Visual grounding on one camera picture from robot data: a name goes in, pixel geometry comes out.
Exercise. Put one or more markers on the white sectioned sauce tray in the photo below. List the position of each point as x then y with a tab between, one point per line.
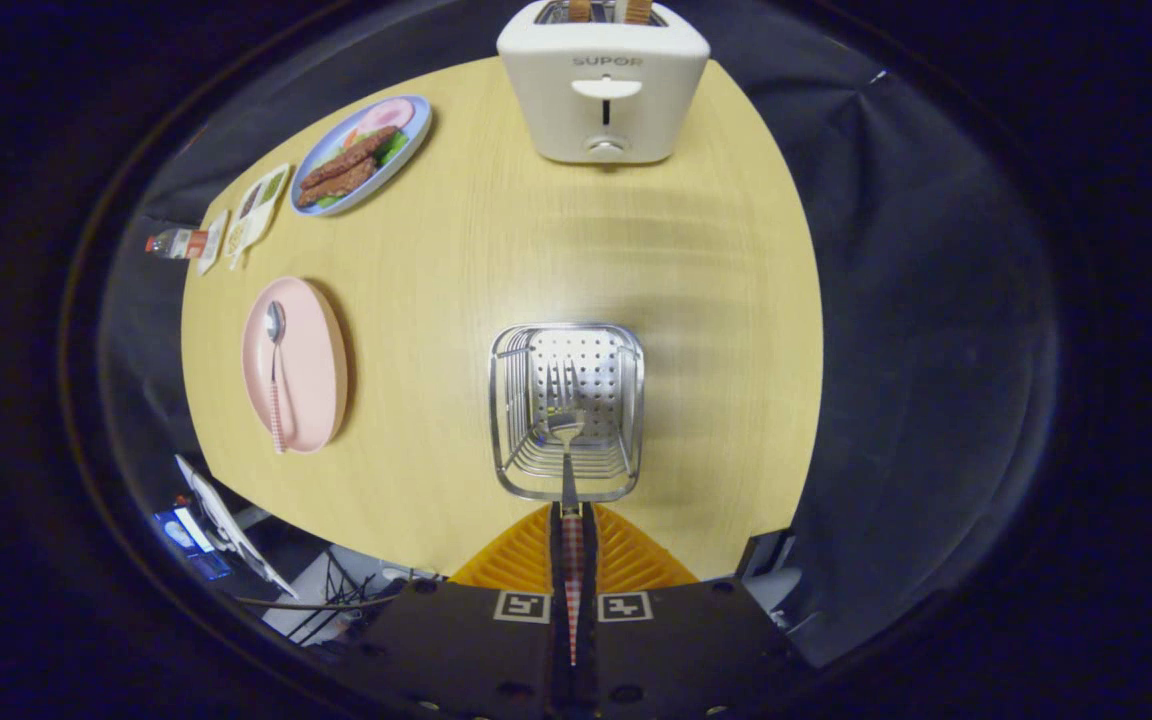
258	205

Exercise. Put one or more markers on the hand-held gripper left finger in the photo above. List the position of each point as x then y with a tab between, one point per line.
476	650

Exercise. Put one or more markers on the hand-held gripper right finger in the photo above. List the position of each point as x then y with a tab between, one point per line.
676	650

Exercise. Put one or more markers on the white flat panel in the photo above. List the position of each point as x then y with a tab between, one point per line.
221	520

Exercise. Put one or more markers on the pink ham slice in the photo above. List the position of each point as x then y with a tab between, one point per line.
388	113

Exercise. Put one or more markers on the blue plate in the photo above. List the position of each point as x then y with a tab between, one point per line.
418	115

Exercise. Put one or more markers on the small white packet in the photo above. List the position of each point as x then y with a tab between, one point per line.
213	242

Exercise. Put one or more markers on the clear plastic bottle red cap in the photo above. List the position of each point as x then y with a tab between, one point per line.
176	243

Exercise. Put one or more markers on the white toaster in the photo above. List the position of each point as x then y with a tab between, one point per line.
604	110

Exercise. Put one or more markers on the pink plate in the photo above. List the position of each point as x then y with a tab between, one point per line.
311	370

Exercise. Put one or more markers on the green lettuce leaf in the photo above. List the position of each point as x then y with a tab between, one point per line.
392	148

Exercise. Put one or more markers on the brown meat strip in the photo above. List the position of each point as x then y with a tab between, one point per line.
336	185
351	158

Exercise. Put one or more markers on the toast slice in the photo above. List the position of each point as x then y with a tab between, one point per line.
579	10
638	10

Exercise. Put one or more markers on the blue lit screen device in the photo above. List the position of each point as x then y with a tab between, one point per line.
191	542

